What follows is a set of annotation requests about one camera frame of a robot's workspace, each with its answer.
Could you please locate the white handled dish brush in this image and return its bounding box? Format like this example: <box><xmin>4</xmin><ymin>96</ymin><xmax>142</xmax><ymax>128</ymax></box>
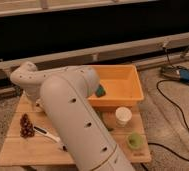
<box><xmin>33</xmin><ymin>126</ymin><xmax>67</xmax><ymax>151</ymax></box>

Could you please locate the green chili pepper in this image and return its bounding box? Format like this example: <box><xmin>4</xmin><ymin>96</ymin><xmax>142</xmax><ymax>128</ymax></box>
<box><xmin>105</xmin><ymin>125</ymin><xmax>114</xmax><ymax>132</ymax></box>

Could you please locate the orange plastic bin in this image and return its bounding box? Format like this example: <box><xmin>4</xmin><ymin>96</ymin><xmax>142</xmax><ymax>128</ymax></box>
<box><xmin>88</xmin><ymin>65</ymin><xmax>144</xmax><ymax>110</ymax></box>

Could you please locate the blue power device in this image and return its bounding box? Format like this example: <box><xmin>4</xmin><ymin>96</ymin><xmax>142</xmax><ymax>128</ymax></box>
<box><xmin>160</xmin><ymin>66</ymin><xmax>189</xmax><ymax>83</ymax></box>

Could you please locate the black cable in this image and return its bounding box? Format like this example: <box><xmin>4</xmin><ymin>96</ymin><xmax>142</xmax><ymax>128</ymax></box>
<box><xmin>147</xmin><ymin>46</ymin><xmax>189</xmax><ymax>163</ymax></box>

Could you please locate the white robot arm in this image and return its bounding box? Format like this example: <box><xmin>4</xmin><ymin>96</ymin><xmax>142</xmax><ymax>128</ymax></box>
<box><xmin>10</xmin><ymin>62</ymin><xmax>135</xmax><ymax>171</ymax></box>

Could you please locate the white paper cup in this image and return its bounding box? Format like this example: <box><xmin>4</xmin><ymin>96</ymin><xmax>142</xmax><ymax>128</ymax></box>
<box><xmin>115</xmin><ymin>107</ymin><xmax>132</xmax><ymax>127</ymax></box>

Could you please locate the teal sponge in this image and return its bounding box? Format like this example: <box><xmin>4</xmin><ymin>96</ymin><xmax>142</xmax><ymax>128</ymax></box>
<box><xmin>95</xmin><ymin>85</ymin><xmax>106</xmax><ymax>97</ymax></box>

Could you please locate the small green cup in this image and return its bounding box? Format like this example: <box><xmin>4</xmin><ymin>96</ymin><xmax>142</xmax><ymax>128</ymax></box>
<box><xmin>127</xmin><ymin>132</ymin><xmax>143</xmax><ymax>150</ymax></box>

